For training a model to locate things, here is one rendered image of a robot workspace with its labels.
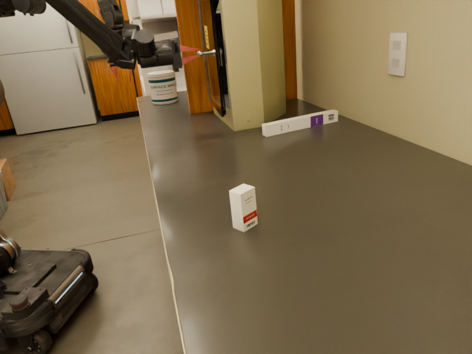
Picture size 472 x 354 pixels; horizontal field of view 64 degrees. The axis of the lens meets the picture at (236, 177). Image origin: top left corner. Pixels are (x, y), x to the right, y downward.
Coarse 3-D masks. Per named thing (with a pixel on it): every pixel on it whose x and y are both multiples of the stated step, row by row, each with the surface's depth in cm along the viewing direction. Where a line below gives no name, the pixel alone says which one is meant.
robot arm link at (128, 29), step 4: (108, 12) 144; (104, 16) 145; (108, 16) 144; (112, 16) 144; (108, 20) 145; (112, 20) 144; (108, 24) 145; (112, 24) 145; (132, 24) 146; (124, 28) 147; (128, 28) 147; (132, 28) 146; (136, 28) 146; (124, 32) 147; (128, 32) 146; (132, 32) 146; (124, 36) 147; (128, 36) 146; (128, 40) 148
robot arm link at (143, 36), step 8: (136, 32) 115; (144, 32) 116; (136, 40) 114; (144, 40) 114; (152, 40) 115; (136, 48) 118; (144, 48) 116; (152, 48) 118; (120, 64) 121; (128, 64) 121
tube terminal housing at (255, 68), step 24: (240, 0) 114; (264, 0) 120; (240, 24) 117; (264, 24) 122; (240, 48) 120; (264, 48) 124; (240, 72) 122; (264, 72) 126; (240, 96) 125; (264, 96) 128; (240, 120) 128; (264, 120) 130
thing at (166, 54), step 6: (174, 42) 122; (156, 48) 123; (162, 48) 123; (168, 48) 123; (174, 48) 122; (156, 54) 122; (162, 54) 122; (168, 54) 122; (174, 54) 123; (156, 60) 122; (162, 60) 123; (168, 60) 123; (174, 60) 123; (174, 66) 124
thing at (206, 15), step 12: (204, 0) 124; (204, 12) 128; (204, 24) 133; (204, 36) 138; (204, 48) 145; (216, 48) 118; (216, 60) 120; (216, 72) 123; (216, 84) 128; (216, 96) 132; (216, 108) 138
